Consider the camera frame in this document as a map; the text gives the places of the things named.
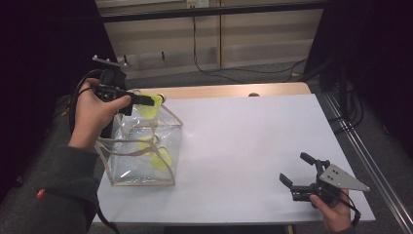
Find right hand-held gripper black cable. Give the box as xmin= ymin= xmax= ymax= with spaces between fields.
xmin=324 ymin=188 xmax=362 ymax=228

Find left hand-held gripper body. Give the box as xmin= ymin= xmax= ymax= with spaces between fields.
xmin=92 ymin=55 xmax=134 ymax=117

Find clear bag with beige trim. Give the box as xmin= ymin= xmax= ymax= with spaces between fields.
xmin=94 ymin=88 xmax=184 ymax=187

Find black metal stand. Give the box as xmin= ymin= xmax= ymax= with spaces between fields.
xmin=319 ymin=55 xmax=351 ymax=113

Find white table mat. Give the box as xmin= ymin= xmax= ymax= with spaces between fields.
xmin=92 ymin=93 xmax=377 ymax=226

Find black hanging power cable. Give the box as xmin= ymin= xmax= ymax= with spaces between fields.
xmin=192 ymin=16 xmax=308 ymax=84

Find hand-held gripper black cable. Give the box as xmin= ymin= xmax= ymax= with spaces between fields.
xmin=67 ymin=68 xmax=122 ymax=234
xmin=324 ymin=188 xmax=362 ymax=228

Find aluminium floor rail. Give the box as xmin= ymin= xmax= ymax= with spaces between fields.
xmin=324 ymin=92 xmax=413 ymax=234

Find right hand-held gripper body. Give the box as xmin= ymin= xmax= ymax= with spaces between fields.
xmin=290 ymin=159 xmax=371 ymax=208

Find white wall socket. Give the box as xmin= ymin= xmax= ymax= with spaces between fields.
xmin=186 ymin=0 xmax=209 ymax=9

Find person's left hand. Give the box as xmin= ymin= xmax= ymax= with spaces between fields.
xmin=67 ymin=77 xmax=132 ymax=152

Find person's right hand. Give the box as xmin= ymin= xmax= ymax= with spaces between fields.
xmin=309 ymin=190 xmax=355 ymax=233

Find black curtain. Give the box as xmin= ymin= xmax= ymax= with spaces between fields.
xmin=305 ymin=0 xmax=413 ymax=158
xmin=0 ymin=0 xmax=127 ymax=203

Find left hand-held gripper black cable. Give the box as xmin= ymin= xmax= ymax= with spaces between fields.
xmin=67 ymin=68 xmax=122 ymax=234

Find black metal crossbar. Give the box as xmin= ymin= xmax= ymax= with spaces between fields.
xmin=100 ymin=1 xmax=329 ymax=23

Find black floor cables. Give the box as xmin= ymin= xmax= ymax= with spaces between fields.
xmin=327 ymin=82 xmax=365 ymax=135

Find beige wooden cabinet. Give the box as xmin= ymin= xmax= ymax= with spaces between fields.
xmin=95 ymin=0 xmax=325 ymax=81

